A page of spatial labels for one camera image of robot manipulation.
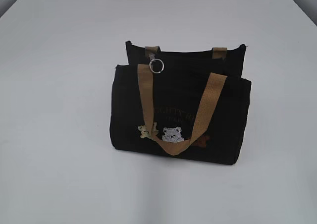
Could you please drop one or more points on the black tote bag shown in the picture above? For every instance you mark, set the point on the black tote bag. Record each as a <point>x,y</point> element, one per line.
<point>191,105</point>

